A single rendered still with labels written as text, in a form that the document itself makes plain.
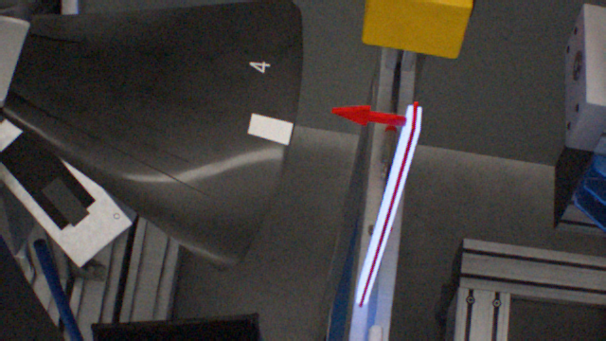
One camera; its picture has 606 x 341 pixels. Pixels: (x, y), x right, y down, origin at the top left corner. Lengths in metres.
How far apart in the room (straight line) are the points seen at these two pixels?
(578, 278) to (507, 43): 0.41
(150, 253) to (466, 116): 0.61
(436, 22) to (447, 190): 1.14
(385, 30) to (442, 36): 0.06
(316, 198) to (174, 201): 1.35
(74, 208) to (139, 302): 0.99
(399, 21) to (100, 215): 0.35
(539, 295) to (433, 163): 0.46
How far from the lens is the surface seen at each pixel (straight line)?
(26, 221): 1.24
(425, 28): 1.21
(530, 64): 2.07
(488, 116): 2.21
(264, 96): 0.97
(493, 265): 2.00
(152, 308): 2.08
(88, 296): 2.09
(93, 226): 1.11
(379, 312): 1.24
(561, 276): 2.03
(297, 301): 2.18
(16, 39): 1.00
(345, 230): 1.78
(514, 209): 2.33
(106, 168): 0.94
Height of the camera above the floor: 1.98
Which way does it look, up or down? 59 degrees down
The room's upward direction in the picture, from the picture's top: 9 degrees clockwise
